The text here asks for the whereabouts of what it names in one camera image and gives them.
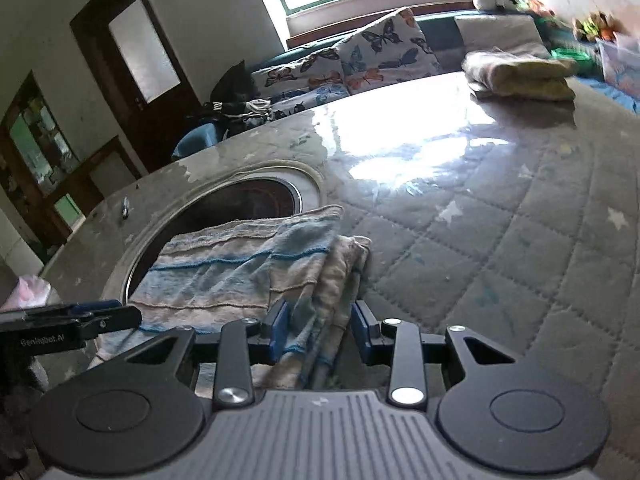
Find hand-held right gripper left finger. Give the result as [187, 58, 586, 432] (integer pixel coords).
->
[125, 300, 291, 407]

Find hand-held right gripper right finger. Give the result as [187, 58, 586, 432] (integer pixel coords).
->
[351, 301, 516, 407]

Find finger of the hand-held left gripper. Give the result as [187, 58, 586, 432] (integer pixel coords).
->
[77, 306, 143, 342]
[22, 299, 124, 322]

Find striped blue pink sweater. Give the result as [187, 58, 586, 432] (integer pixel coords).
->
[90, 204, 373, 391]

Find pink white plastic packet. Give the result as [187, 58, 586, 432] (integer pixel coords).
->
[0, 274, 52, 312]

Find dark wooden cabinet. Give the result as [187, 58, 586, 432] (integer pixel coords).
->
[0, 71, 143, 261]

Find blue chair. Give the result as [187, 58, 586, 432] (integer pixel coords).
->
[172, 120, 226, 161]

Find dark wooden door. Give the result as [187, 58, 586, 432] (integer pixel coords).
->
[70, 0, 201, 173]

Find black bag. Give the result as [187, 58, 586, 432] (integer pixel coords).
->
[187, 60, 273, 136]

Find butterfly print cushion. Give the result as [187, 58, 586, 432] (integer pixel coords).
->
[250, 10, 476, 76]
[337, 7, 443, 91]
[250, 45, 351, 111]

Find folded yellow grey blanket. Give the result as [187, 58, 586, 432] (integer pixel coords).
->
[461, 49, 581, 103]

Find grey pillow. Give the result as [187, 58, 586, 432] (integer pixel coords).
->
[452, 12, 551, 61]

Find blue bench mat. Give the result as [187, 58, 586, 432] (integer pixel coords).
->
[570, 75, 640, 116]

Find green plastic bowl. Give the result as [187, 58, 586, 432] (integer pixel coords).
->
[550, 45, 598, 77]

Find colourful soft toys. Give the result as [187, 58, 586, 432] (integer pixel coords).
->
[517, 0, 556, 18]

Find clear plastic storage box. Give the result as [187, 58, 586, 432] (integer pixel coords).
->
[597, 32, 640, 96]

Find brown plush toys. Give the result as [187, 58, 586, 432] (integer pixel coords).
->
[572, 10, 618, 43]

